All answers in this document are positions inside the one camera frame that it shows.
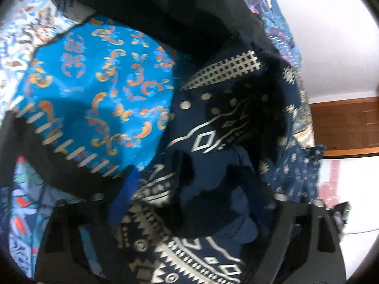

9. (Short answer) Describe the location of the black garment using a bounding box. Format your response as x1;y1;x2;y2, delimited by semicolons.
57;0;278;63

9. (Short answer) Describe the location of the patchwork bed quilt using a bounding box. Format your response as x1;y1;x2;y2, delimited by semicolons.
1;0;322;283

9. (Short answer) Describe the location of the brown wooden door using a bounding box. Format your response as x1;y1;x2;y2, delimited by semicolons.
310;97;378;158

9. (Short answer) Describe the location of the navy patterned hoodie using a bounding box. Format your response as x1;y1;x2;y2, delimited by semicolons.
5;32;326;284

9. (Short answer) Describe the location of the white wardrobe with hearts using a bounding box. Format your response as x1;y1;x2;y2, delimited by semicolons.
319;156;378;278

